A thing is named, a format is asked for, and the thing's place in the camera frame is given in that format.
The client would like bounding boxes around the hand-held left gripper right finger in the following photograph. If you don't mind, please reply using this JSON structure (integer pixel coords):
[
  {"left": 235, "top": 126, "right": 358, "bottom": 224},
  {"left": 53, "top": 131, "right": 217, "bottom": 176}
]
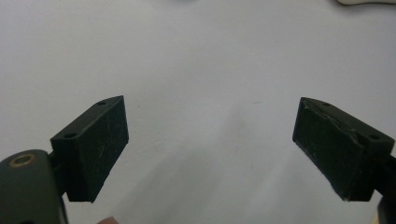
[{"left": 291, "top": 96, "right": 396, "bottom": 203}]

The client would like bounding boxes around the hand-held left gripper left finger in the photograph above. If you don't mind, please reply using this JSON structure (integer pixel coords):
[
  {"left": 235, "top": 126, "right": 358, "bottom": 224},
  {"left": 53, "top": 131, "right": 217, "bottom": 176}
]
[{"left": 49, "top": 94, "right": 130, "bottom": 203}]

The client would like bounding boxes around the cream flat object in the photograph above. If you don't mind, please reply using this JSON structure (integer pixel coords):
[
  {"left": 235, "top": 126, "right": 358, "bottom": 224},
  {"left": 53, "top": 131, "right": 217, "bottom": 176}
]
[{"left": 336, "top": 0, "right": 396, "bottom": 7}]

